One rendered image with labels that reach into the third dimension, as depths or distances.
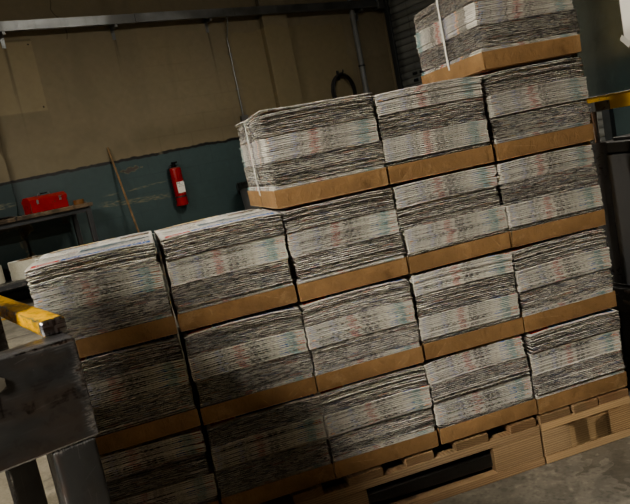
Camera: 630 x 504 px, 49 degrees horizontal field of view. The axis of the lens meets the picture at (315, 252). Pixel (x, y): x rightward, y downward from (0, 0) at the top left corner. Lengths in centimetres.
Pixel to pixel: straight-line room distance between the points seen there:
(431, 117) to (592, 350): 79
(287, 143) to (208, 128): 751
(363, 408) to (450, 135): 72
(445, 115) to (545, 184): 34
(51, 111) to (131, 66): 113
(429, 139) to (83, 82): 717
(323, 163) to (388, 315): 41
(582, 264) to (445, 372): 48
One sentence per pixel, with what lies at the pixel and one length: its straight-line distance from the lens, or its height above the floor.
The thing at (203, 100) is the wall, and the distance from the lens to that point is 918.
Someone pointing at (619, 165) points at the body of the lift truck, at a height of 70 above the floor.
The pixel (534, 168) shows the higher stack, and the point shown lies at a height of 80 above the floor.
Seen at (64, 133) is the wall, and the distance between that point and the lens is 850.
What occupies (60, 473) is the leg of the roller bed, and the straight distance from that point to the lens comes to 87.
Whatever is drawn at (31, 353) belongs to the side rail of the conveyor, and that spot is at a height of 80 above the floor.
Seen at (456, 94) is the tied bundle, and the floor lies 102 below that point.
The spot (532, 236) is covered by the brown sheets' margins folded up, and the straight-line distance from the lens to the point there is 189.
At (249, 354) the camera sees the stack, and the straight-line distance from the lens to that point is 166.
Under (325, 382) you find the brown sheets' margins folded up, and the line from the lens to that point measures 172.
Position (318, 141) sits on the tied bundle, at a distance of 166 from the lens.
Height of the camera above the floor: 95
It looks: 8 degrees down
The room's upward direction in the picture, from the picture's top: 11 degrees counter-clockwise
